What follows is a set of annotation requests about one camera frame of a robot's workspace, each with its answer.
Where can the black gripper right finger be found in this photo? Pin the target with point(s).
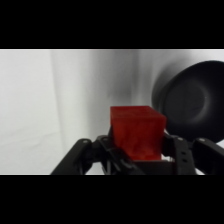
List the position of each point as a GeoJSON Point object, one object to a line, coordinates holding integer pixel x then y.
{"type": "Point", "coordinates": [196, 156]}

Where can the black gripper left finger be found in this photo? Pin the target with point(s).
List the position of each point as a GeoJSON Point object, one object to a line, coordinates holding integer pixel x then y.
{"type": "Point", "coordinates": [96, 158]}

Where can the red cube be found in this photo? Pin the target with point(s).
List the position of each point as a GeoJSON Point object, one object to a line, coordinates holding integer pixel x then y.
{"type": "Point", "coordinates": [138, 133]}

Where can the black bowl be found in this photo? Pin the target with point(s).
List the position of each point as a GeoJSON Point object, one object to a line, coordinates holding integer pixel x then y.
{"type": "Point", "coordinates": [195, 100]}

